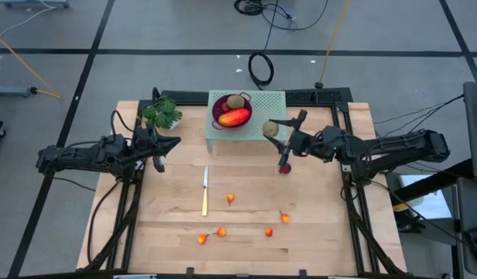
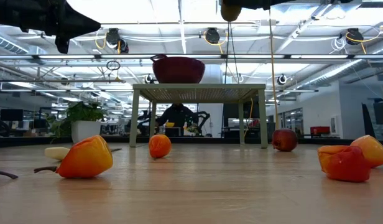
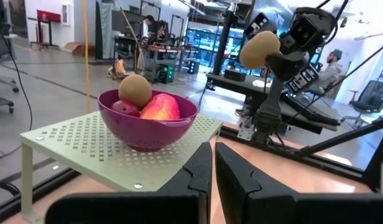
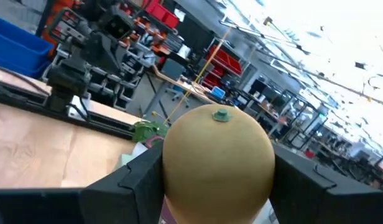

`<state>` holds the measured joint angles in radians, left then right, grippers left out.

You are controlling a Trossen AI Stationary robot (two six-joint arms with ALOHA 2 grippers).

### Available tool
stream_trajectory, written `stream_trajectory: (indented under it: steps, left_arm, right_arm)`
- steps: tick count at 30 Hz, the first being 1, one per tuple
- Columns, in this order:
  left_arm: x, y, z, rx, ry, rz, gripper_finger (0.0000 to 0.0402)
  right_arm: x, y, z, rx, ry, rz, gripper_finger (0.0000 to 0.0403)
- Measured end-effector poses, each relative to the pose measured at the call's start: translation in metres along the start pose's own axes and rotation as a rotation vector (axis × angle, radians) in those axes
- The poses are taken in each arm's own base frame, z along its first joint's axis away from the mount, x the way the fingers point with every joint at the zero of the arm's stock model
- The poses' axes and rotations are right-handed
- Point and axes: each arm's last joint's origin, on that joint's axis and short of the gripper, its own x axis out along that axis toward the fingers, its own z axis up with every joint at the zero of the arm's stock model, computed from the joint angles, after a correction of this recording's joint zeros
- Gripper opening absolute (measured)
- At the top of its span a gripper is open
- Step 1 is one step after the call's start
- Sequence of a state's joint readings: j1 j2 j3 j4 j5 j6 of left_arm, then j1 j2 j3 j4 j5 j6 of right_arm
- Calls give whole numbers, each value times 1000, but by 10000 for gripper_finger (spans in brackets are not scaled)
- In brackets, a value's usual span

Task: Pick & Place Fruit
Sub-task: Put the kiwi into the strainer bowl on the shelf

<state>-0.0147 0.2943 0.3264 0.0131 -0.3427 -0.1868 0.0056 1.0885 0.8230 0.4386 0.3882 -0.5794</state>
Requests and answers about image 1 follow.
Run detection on right arm's black gripper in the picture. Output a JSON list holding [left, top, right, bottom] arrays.
[[266, 109, 316, 167]]

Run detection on left arm's black gripper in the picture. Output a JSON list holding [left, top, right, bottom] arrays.
[[135, 126, 183, 174]]

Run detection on brown kiwi fruit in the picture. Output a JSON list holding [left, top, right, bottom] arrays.
[[226, 94, 246, 110], [262, 120, 280, 138]]

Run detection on red orange mango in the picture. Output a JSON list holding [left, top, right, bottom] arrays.
[[218, 108, 252, 128]]

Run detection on knife with cream handle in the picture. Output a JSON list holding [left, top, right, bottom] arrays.
[[201, 165, 209, 217]]

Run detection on purple colander bowl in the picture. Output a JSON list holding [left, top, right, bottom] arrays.
[[211, 91, 253, 132]]

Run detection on mint green perforated metal shelf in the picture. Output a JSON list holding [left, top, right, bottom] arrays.
[[205, 89, 289, 156]]

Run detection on green potted plant white pot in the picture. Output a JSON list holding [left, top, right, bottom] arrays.
[[140, 96, 184, 132]]

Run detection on yellow pole with base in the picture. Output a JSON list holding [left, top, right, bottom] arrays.
[[314, 0, 352, 90]]

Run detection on grey floor bar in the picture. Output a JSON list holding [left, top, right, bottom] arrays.
[[0, 85, 33, 98]]

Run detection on black diagonal stand beam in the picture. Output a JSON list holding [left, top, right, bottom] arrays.
[[391, 157, 477, 206]]

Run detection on grey cabinet panel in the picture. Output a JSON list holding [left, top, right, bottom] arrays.
[[462, 80, 477, 181], [454, 176, 477, 278]]

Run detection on coiled black cable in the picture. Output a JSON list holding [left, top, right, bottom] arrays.
[[247, 0, 280, 88]]

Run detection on thin black cable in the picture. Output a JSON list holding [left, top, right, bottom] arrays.
[[261, 0, 329, 32]]

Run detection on tangled black cable bundle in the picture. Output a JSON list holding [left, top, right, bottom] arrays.
[[233, 0, 265, 17]]

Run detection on yellow cable with black plug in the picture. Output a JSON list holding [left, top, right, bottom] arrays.
[[0, 30, 63, 100]]

